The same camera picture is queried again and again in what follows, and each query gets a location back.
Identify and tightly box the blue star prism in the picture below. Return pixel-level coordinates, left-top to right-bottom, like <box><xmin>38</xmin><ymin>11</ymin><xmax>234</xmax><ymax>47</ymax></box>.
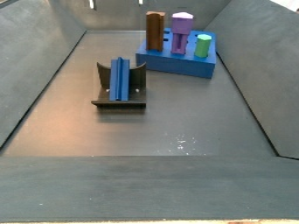
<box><xmin>109</xmin><ymin>57</ymin><xmax>129</xmax><ymax>101</ymax></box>

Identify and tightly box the dark grey curved fixture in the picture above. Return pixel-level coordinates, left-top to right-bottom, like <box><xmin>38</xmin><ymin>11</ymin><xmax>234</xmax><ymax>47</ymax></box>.
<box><xmin>90</xmin><ymin>64</ymin><xmax>145</xmax><ymax>108</ymax></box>

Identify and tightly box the blue peg board base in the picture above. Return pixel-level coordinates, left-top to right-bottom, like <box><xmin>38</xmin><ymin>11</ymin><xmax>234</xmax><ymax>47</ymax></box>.
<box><xmin>134</xmin><ymin>28</ymin><xmax>216</xmax><ymax>79</ymax></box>

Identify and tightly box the green hexagonal peg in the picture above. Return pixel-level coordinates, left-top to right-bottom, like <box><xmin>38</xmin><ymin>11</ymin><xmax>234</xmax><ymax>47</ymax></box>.
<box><xmin>194</xmin><ymin>34</ymin><xmax>210</xmax><ymax>58</ymax></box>

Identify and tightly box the brown peg block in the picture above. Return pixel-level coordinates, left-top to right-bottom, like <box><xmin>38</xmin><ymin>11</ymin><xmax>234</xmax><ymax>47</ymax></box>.
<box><xmin>145</xmin><ymin>11</ymin><xmax>164</xmax><ymax>52</ymax></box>

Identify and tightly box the purple peg block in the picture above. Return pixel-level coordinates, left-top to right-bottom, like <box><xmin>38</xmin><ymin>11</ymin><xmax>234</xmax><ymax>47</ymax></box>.
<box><xmin>170</xmin><ymin>12</ymin><xmax>193</xmax><ymax>54</ymax></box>

